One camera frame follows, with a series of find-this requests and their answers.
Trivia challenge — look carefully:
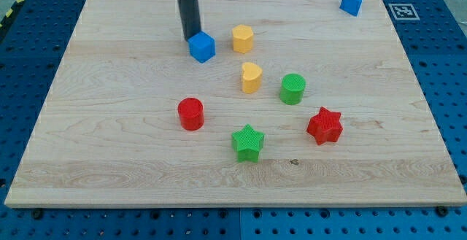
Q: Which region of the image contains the yellow hexagon block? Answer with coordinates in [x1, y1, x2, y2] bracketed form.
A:
[232, 24, 254, 53]

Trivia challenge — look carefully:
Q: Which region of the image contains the yellow heart block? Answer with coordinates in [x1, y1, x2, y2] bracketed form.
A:
[242, 62, 263, 94]

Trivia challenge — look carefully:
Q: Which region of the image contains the green star block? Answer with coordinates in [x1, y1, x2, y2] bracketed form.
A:
[231, 124, 265, 163]

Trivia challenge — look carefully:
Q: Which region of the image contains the red cylinder block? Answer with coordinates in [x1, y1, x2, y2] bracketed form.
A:
[177, 97, 204, 131]

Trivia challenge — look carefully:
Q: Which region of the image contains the green cylinder block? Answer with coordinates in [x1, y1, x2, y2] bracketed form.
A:
[279, 73, 306, 105]

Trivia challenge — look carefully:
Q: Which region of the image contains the blue cube block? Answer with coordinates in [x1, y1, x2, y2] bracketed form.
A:
[188, 31, 216, 63]

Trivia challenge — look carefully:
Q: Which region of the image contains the light wooden board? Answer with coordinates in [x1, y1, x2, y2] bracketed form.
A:
[5, 0, 466, 209]

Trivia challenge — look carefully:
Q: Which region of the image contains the red star block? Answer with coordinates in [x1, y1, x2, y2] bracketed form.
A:
[306, 107, 343, 145]

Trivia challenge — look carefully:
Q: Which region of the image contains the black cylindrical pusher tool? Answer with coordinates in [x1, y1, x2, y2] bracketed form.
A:
[177, 0, 201, 41]

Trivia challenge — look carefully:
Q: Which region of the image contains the blue triangular prism block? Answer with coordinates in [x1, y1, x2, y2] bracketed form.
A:
[339, 0, 363, 17]

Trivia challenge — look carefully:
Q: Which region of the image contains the white fiducial marker tag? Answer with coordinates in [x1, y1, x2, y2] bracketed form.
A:
[389, 3, 420, 20]

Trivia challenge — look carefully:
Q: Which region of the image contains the yellow black hazard tape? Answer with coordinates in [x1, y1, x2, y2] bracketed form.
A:
[1, 0, 26, 30]

